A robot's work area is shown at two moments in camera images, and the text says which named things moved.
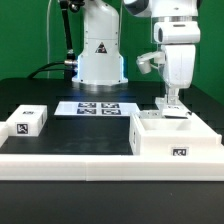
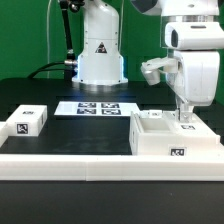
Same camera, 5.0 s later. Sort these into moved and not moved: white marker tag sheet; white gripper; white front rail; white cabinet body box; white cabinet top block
Moved: white gripper
Not moved: white cabinet body box; white cabinet top block; white marker tag sheet; white front rail
